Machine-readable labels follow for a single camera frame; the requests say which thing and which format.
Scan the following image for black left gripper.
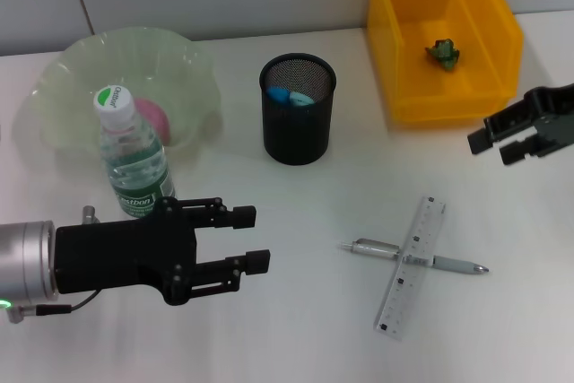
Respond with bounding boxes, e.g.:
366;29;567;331
53;196;272;307

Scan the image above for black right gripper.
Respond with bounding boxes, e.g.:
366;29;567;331
466;83;574;168

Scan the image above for small green toy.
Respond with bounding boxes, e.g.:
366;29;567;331
424;38;463;73

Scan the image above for clear plastic water bottle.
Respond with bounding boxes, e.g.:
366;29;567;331
92;85;178;221

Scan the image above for grey ballpoint pen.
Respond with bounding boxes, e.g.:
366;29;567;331
338;238;490;276

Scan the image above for pink peach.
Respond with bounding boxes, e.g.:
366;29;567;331
134;98;172;146

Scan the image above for blue capped scissors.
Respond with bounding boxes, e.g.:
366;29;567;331
266;85;316;109

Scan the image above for transparent plastic ruler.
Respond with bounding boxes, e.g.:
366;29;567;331
372;196;448;340

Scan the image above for black mesh pen holder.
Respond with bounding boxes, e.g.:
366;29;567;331
258;53;337;167

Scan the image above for pale green glass fruit plate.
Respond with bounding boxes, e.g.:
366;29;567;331
29;27;224;160

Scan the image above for yellow plastic bin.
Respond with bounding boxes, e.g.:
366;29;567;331
367;0;525;126

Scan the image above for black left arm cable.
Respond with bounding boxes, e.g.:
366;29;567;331
6;288;99;324

